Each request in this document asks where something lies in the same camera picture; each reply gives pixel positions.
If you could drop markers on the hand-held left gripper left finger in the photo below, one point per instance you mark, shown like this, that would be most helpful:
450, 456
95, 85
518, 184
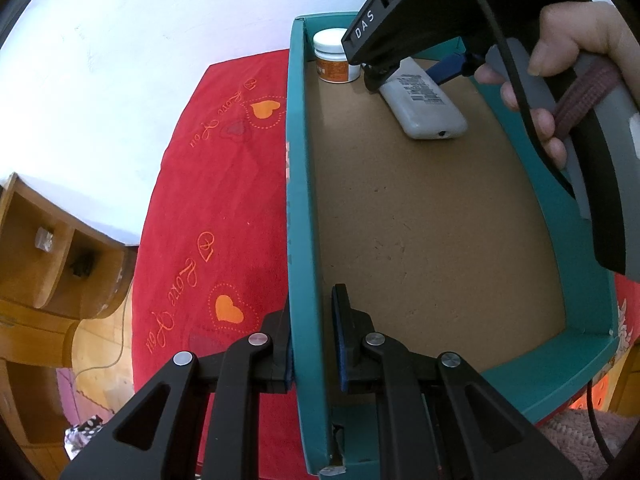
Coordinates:
289, 372

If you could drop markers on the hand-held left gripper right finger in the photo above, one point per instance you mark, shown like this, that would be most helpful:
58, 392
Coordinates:
342, 355

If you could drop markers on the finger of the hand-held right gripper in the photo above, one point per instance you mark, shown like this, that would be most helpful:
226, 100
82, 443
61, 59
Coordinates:
450, 69
380, 75

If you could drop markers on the white remote control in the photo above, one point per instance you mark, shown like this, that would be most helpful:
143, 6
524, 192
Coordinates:
430, 110

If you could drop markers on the teal cardboard box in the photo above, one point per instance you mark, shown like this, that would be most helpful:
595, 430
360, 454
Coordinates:
302, 210

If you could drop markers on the person's right hand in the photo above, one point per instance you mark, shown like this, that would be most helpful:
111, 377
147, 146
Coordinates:
590, 30

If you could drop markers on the white jar orange label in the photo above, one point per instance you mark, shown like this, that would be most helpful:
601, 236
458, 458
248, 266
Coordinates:
327, 47

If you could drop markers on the red printed blanket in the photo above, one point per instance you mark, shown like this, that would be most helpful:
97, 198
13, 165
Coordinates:
210, 210

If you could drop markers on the foam floor mat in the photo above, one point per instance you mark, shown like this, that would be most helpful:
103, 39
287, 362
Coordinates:
75, 390

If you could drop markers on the polka dot bag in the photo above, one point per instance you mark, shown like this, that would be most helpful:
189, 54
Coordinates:
82, 435

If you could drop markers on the small dark object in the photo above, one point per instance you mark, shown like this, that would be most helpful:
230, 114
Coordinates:
82, 263

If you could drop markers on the pink fuzzy cloth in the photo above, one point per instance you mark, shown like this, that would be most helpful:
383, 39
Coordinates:
565, 442

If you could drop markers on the wooden bedside cabinet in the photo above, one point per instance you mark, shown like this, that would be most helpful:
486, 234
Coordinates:
30, 290

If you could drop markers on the small clear plastic box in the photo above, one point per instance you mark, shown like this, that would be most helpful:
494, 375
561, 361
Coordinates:
44, 239

